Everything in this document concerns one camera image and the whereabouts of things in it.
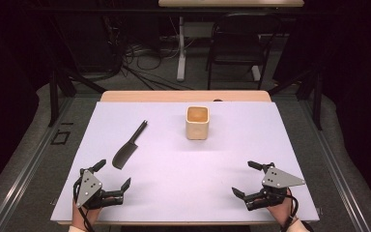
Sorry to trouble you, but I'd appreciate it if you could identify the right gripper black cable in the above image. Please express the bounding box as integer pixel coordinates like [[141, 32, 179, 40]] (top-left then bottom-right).
[[279, 192, 300, 232]]

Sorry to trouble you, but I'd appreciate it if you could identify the black floor cable bundle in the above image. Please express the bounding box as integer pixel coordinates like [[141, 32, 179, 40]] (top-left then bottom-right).
[[109, 15, 194, 91]]

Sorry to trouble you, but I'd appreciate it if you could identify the metal floor rail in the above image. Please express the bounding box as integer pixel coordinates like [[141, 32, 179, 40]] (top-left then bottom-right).
[[0, 96, 75, 232], [300, 98, 371, 232]]

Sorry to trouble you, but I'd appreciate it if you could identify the white desk leg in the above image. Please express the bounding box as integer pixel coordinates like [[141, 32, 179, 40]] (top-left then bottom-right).
[[157, 0, 305, 82]]

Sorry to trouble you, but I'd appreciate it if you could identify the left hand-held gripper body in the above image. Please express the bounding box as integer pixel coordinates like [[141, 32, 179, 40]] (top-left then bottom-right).
[[72, 167, 125, 211]]

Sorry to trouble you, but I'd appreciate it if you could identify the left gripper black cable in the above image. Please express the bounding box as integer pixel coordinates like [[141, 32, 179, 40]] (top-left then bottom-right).
[[72, 178, 97, 232]]

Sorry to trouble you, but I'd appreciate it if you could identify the beige square cup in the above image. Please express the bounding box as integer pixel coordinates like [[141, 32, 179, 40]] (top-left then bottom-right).
[[185, 105, 211, 141]]

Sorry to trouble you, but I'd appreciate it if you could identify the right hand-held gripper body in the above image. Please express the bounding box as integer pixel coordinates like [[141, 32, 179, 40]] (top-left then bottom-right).
[[244, 162, 306, 212]]

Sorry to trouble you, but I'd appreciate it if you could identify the white table cover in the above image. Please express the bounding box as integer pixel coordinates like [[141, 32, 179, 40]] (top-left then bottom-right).
[[50, 101, 321, 223]]

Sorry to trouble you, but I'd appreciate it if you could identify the wooden table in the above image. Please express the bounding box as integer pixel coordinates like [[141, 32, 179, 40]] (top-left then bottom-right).
[[57, 90, 317, 226]]

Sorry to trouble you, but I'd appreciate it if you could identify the person's right hand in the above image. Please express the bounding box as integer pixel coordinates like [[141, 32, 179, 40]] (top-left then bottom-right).
[[267, 188, 300, 227]]

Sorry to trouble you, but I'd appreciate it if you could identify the black folding chair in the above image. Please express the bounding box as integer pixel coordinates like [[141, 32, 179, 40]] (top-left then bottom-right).
[[205, 13, 283, 91]]

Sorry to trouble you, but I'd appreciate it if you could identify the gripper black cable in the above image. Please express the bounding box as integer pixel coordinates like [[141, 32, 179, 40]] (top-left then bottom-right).
[[72, 178, 97, 232], [279, 192, 300, 232]]

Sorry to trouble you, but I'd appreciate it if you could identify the person's left hand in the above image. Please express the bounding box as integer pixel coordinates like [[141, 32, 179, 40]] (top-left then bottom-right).
[[71, 200, 102, 232]]

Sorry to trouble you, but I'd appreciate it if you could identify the black metal stand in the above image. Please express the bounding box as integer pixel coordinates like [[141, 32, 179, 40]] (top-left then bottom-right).
[[268, 67, 324, 131], [46, 67, 108, 129]]

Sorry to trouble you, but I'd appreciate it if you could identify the black comb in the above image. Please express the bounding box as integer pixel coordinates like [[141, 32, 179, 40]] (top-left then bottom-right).
[[111, 119, 149, 170]]

